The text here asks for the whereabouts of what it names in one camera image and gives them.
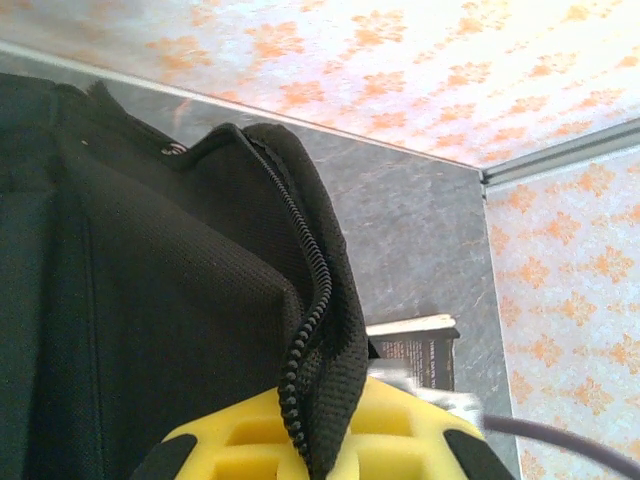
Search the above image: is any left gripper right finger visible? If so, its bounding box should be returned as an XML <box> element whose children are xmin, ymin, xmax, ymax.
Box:
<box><xmin>329</xmin><ymin>377</ymin><xmax>516</xmax><ymax>480</ymax></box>

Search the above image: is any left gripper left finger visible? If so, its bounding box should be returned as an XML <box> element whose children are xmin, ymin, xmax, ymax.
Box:
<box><xmin>130</xmin><ymin>387</ymin><xmax>314</xmax><ymax>480</ymax></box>

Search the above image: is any black paperback book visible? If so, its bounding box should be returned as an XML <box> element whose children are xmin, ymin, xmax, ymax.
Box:
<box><xmin>367</xmin><ymin>313</ymin><xmax>461</xmax><ymax>394</ymax></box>

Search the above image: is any aluminium frame post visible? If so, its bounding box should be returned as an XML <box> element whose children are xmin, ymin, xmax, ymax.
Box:
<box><xmin>479</xmin><ymin>117</ymin><xmax>640</xmax><ymax>189</ymax></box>

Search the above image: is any black fabric backpack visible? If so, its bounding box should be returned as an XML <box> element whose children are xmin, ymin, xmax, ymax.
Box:
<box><xmin>0</xmin><ymin>72</ymin><xmax>381</xmax><ymax>480</ymax></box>

